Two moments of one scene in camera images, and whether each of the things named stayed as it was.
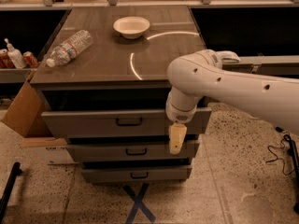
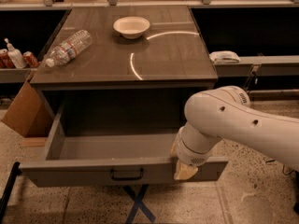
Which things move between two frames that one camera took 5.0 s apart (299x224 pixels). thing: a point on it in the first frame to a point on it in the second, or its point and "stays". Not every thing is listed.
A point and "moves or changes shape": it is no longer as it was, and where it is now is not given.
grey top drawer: [115, 124] moves or changes shape
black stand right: [295, 173] stays
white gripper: [179, 114] to [191, 156]
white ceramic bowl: [131, 27] stays
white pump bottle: [16, 56] stays
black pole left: [15, 171] stays
